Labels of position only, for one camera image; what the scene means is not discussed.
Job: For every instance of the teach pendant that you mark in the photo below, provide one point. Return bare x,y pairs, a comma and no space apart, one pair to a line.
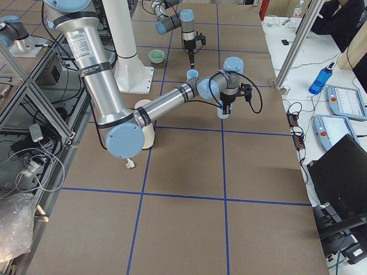
346,102
331,128

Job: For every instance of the aluminium frame post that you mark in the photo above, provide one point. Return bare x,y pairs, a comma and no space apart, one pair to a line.
303,30

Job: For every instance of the cream toaster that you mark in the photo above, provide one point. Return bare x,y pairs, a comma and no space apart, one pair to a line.
149,135

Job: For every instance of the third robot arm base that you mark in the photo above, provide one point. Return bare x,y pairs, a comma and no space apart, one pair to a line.
15,37

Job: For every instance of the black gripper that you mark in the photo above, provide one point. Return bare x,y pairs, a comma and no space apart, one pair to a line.
228,98
189,46

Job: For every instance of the green bowl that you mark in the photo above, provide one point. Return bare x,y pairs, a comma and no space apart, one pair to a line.
156,56

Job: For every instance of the person in black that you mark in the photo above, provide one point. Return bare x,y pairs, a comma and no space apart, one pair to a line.
340,19

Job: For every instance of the orange black adapter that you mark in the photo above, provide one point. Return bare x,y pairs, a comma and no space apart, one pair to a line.
297,132

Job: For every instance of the near teach pendant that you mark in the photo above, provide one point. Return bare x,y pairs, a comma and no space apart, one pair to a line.
331,128

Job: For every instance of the white pillar with base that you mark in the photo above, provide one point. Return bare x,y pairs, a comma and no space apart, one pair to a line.
130,73

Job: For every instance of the far teach pendant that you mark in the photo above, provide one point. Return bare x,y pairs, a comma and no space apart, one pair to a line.
346,102

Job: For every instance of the light blue cup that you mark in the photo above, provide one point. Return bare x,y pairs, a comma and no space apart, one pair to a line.
224,110
191,73

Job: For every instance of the black laptop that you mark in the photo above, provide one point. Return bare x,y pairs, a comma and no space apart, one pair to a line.
339,176

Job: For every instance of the pink bowl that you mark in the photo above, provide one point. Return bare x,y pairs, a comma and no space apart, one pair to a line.
141,103

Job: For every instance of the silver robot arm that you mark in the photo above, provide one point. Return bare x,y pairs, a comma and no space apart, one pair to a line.
123,128
184,20

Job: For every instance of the plastic bag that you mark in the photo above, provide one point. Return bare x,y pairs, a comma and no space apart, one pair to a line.
17,221

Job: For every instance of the blue water bottle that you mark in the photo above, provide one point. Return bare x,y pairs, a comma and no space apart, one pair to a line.
321,79

